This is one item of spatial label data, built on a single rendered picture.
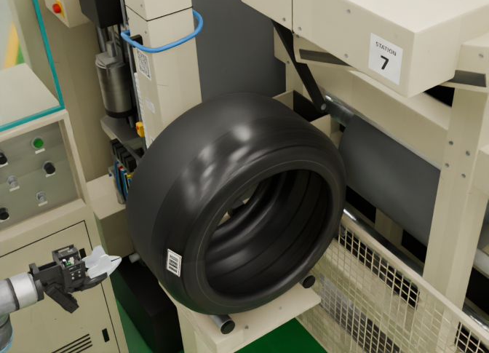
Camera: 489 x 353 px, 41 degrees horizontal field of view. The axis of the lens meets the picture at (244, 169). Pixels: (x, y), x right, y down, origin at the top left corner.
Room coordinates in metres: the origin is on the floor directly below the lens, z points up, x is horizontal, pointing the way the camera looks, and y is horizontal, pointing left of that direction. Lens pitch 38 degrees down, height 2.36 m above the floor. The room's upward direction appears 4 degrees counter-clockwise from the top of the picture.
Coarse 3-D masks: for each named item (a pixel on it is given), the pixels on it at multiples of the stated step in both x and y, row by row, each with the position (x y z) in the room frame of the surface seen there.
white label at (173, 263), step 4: (168, 252) 1.10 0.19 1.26; (172, 252) 1.10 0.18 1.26; (168, 256) 1.10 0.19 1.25; (172, 256) 1.09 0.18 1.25; (176, 256) 1.09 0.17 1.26; (180, 256) 1.08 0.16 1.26; (168, 260) 1.10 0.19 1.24; (172, 260) 1.09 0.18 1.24; (176, 260) 1.09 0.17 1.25; (180, 260) 1.08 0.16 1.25; (168, 264) 1.10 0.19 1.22; (172, 264) 1.09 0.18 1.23; (176, 264) 1.08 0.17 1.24; (168, 268) 1.10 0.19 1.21; (172, 268) 1.09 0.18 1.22; (176, 268) 1.08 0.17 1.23; (172, 272) 1.09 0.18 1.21; (176, 272) 1.08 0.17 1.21
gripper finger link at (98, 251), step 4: (96, 248) 1.12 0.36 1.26; (100, 248) 1.13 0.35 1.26; (92, 252) 1.12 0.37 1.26; (96, 252) 1.12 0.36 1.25; (100, 252) 1.13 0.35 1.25; (104, 252) 1.13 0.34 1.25; (88, 256) 1.11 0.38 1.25; (92, 256) 1.12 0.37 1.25; (96, 256) 1.12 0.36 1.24; (108, 256) 1.14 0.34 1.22; (112, 256) 1.14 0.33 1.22; (116, 256) 1.14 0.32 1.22; (84, 260) 1.11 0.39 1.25; (88, 260) 1.11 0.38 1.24; (92, 260) 1.11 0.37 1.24; (96, 260) 1.12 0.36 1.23; (112, 260) 1.12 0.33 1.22; (88, 264) 1.11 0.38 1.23; (92, 264) 1.11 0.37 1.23; (88, 268) 1.10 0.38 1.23
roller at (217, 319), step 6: (210, 318) 1.19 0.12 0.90; (216, 318) 1.18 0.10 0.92; (222, 318) 1.17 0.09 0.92; (228, 318) 1.17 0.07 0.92; (216, 324) 1.17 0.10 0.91; (222, 324) 1.16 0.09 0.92; (228, 324) 1.16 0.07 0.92; (234, 324) 1.17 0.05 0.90; (222, 330) 1.15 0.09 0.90; (228, 330) 1.15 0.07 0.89
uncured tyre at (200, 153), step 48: (240, 96) 1.44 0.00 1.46; (192, 144) 1.27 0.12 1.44; (240, 144) 1.23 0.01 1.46; (288, 144) 1.26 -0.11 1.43; (144, 192) 1.24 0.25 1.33; (192, 192) 1.15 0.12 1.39; (240, 192) 1.17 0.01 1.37; (288, 192) 1.54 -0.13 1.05; (336, 192) 1.32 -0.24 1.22; (144, 240) 1.18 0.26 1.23; (192, 240) 1.10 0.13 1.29; (240, 240) 1.46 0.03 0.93; (288, 240) 1.42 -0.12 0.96; (192, 288) 1.09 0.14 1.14; (240, 288) 1.29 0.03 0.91; (288, 288) 1.25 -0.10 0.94
